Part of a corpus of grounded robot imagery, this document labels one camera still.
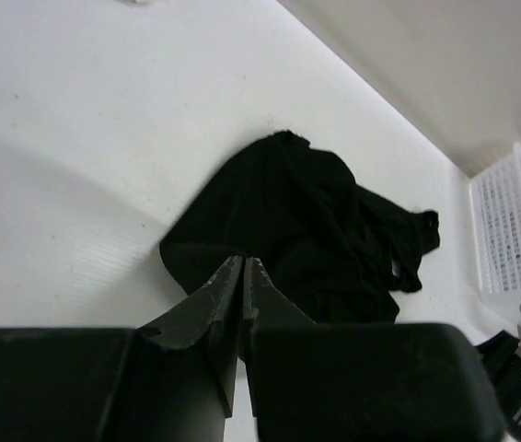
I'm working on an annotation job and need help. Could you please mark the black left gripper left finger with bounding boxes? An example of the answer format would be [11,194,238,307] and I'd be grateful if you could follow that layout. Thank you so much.
[0,257,243,441]

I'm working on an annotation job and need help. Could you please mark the black tank top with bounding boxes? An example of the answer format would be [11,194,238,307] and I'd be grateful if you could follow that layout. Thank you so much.
[159,131,440,323]

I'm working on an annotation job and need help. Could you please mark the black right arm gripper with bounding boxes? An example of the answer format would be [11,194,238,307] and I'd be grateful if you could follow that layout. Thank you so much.
[477,331,521,441]

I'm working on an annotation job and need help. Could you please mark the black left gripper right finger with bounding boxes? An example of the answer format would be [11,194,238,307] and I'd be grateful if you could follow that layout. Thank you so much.
[242,259,504,441]

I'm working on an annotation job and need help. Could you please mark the white plastic laundry basket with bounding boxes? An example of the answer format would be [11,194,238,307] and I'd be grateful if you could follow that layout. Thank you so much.
[469,143,521,299]

